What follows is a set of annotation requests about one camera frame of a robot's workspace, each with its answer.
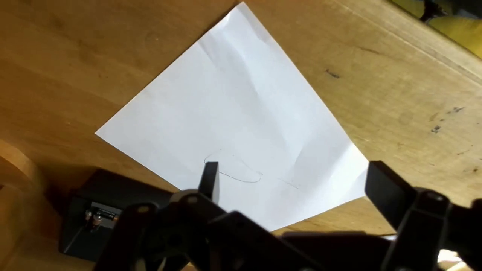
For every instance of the yellow chair cushion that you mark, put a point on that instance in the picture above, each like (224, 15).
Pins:
(459, 30)

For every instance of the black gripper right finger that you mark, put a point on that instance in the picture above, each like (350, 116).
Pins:
(389, 189)

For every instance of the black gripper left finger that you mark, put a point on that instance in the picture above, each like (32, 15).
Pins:
(210, 179)

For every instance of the white paper sheet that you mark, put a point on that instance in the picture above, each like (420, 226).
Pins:
(242, 125)

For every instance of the black plastic tray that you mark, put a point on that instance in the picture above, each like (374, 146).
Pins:
(118, 192)

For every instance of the wooden roll-top desk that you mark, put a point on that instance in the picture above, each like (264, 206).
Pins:
(76, 60)

